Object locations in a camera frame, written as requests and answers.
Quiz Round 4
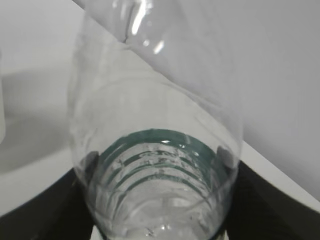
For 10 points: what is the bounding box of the clear water bottle green label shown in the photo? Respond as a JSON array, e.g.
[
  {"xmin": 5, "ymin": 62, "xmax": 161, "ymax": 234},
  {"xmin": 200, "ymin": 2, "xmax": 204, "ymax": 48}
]
[{"xmin": 67, "ymin": 0, "xmax": 243, "ymax": 240}]

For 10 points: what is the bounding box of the white paper cup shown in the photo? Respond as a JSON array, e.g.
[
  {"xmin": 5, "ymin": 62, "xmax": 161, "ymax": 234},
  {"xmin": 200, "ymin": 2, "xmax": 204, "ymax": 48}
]
[{"xmin": 0, "ymin": 51, "xmax": 6, "ymax": 143}]

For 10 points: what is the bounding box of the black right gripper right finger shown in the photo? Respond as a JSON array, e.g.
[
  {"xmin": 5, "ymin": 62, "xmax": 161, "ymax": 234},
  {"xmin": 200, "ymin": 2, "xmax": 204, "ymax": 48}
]
[{"xmin": 226, "ymin": 162, "xmax": 320, "ymax": 240}]

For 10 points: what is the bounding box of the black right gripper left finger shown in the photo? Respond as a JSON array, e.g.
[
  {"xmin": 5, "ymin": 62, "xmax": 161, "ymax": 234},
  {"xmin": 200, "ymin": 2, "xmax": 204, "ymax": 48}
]
[{"xmin": 0, "ymin": 169, "xmax": 94, "ymax": 240}]

